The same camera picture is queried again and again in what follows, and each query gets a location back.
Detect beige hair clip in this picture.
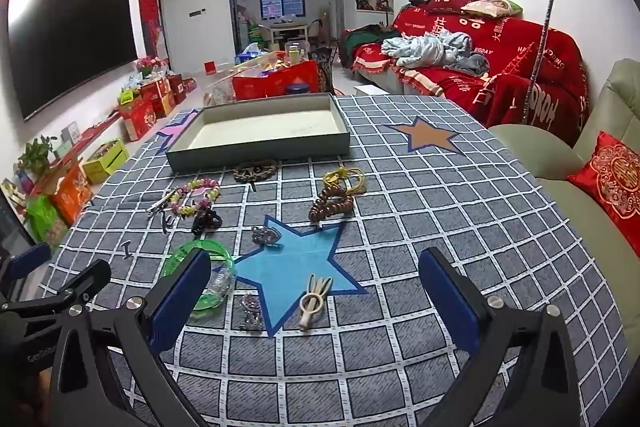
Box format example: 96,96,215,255
299,274,334,333

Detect silver selfie stick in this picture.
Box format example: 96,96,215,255
522,0,576,125

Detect light blue clothes pile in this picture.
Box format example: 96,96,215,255
381,31,491,75

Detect green translucent bangle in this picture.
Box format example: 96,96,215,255
160,239,237,313

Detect brown braided bracelet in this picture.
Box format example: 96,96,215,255
233,159,279,192

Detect red covered sofa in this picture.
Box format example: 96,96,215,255
341,0,591,148

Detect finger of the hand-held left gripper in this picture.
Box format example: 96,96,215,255
0,260,112,316
0,242,53,293

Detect silver metal hair clip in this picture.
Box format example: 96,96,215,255
146,188,188,220

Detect grey shallow cardboard tray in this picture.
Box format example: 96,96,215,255
165,93,351,174

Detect dark red gift box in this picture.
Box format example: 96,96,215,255
167,74,188,105

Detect yellow green cardboard box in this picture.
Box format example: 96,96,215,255
82,139,130,184

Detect red gold gift box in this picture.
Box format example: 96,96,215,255
118,99,157,142

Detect floral pillow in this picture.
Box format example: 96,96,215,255
461,0,523,18

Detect silver rhinestone hair clip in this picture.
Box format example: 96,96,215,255
251,226,283,250

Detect grey checked star blanket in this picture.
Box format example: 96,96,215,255
37,94,631,427

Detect white dining table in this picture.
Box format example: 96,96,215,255
257,21,311,45

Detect orange gift box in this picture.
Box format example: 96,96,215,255
47,167,93,225

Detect red gold embroidered cushion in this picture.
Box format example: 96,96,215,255
567,131,640,248

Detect yellow cord bracelet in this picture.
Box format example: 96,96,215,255
322,166,367,196

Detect black wall television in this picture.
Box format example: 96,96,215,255
7,0,138,122

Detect pale green armchair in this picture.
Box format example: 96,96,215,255
487,58,640,348

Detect purple silver hair clip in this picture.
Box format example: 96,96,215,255
239,293,264,332

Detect green plastic bag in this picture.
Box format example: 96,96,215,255
26,196,68,245

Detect brown wooden bead bracelet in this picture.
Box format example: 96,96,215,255
308,187,357,224

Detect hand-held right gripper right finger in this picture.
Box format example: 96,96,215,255
419,248,593,427

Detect red paper wall decoration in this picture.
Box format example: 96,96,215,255
137,0,162,52

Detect pink flower bouquet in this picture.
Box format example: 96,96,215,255
136,56,168,80

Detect pink yellow bead bracelet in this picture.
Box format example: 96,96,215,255
170,178,222,219

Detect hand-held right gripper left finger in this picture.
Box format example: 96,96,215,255
50,249,212,427

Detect dark green clothes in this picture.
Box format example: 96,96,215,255
342,24,396,54

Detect potted green plant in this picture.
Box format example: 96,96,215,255
17,136,58,180

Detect red low shelf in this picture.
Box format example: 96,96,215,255
30,112,126,192

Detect black hair clip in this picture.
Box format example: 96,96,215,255
191,208,223,238

